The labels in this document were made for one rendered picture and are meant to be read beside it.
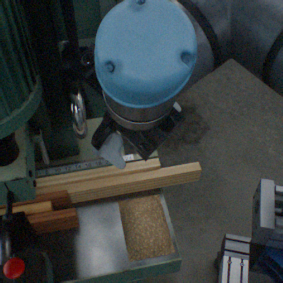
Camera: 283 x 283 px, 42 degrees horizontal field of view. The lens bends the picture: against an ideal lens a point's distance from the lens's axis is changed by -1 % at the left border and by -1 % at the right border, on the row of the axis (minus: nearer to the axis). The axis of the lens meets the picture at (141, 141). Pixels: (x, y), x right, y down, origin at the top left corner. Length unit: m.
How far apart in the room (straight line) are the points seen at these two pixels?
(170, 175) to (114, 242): 0.17
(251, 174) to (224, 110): 0.45
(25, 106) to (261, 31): 0.30
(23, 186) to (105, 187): 0.18
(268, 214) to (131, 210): 0.35
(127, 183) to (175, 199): 1.08
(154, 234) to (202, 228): 1.06
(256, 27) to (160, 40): 0.07
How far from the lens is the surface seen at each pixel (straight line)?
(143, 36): 0.27
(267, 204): 0.94
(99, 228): 0.73
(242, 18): 0.30
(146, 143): 0.47
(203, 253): 1.70
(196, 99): 2.23
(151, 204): 0.72
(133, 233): 0.70
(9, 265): 0.59
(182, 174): 0.75
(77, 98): 0.69
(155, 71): 0.26
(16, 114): 0.48
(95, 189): 0.73
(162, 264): 0.70
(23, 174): 0.61
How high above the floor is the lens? 1.55
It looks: 51 degrees down
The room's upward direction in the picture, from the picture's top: straight up
